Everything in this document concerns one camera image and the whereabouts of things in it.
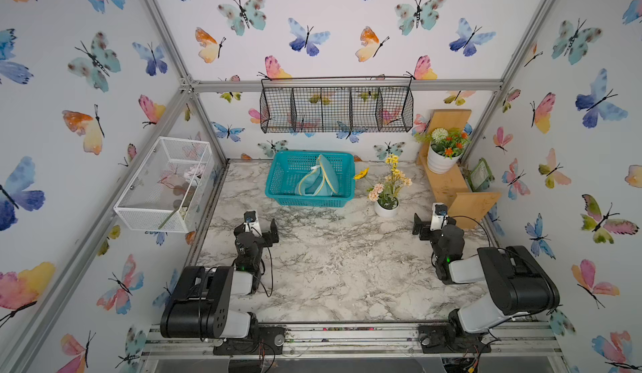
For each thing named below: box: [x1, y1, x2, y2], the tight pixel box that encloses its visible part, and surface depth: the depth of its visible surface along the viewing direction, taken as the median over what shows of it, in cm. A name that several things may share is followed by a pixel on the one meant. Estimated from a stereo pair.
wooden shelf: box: [419, 109, 502, 230], surface depth 103 cm
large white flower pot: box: [414, 127, 471, 174], surface depth 101 cm
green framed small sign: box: [467, 157, 495, 193], surface depth 113 cm
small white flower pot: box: [373, 199, 400, 219], surface depth 101 cm
